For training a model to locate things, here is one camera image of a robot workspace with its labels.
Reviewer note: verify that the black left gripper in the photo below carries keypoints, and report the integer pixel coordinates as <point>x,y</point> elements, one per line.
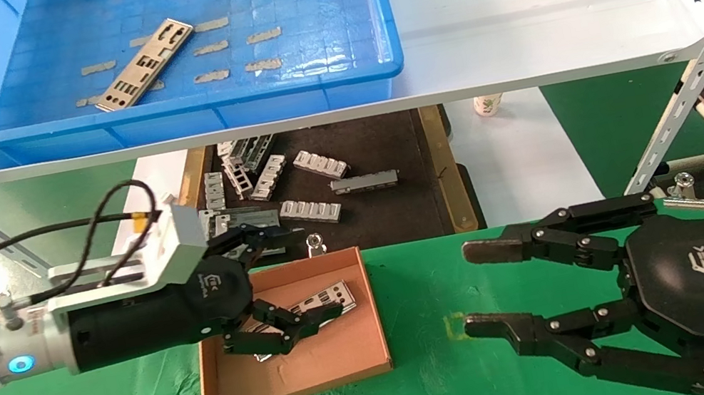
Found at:
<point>156,319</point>

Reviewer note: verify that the brown cardboard box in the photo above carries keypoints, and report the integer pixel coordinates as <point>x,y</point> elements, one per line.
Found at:
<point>338,366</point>

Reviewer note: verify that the black mat wooden tray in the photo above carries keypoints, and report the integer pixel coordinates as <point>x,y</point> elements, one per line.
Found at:
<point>391,216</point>

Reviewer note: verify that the silver I/O shield plate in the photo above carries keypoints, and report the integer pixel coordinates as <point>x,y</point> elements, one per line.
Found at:
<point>144,64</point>
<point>330,297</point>

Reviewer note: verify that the large grey metal plate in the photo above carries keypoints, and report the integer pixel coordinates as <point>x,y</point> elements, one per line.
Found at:
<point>254,216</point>

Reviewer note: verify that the dark stacked metal frames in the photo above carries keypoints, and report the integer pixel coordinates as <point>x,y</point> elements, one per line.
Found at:
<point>253,148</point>

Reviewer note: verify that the long grey metal bar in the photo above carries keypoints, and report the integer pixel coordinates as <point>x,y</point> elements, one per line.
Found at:
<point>364,182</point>

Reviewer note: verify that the white paper cup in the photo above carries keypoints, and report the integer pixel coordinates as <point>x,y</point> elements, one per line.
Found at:
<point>488,105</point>

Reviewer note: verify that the grey tape strip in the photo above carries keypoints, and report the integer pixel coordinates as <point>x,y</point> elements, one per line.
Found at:
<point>138,42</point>
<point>263,36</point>
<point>211,25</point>
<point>263,65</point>
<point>85,101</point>
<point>211,48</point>
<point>97,68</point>
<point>212,76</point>

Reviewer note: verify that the white metal shelf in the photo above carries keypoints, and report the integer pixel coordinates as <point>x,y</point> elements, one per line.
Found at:
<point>509,18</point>

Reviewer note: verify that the ribbed grey metal bracket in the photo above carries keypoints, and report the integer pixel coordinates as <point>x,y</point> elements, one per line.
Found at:
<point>267,177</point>
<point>309,211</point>
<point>321,164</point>

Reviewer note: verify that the small grey slotted bracket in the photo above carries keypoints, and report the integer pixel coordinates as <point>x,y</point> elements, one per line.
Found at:
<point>215,191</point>

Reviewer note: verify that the white ladder metal bracket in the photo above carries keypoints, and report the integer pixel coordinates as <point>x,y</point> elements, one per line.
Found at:
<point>237,174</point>

